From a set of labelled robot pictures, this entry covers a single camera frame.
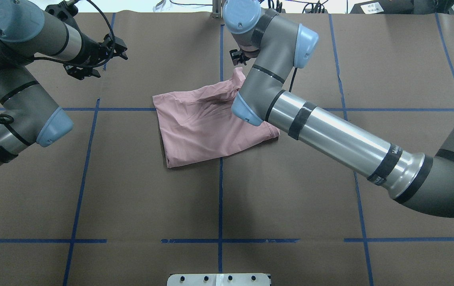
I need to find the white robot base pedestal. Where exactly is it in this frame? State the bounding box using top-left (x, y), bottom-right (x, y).
top-left (167, 273), bottom-right (272, 286)

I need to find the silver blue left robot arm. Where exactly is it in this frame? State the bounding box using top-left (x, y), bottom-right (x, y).
top-left (0, 0), bottom-right (127, 166)

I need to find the black power supply box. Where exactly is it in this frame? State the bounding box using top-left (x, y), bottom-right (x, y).
top-left (349, 0), bottom-right (423, 15)

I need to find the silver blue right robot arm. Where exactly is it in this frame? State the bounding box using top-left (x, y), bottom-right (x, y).
top-left (222, 0), bottom-right (454, 218)

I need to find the pink Snoopy t-shirt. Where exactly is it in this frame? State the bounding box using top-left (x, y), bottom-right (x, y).
top-left (152, 68), bottom-right (280, 168)

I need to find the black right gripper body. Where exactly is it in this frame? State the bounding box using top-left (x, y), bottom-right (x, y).
top-left (229, 49), bottom-right (251, 66)

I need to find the aluminium frame post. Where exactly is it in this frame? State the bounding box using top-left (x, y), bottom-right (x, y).
top-left (212, 0), bottom-right (225, 19)

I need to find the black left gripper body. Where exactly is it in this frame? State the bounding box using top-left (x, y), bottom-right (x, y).
top-left (63, 34), bottom-right (128, 80)

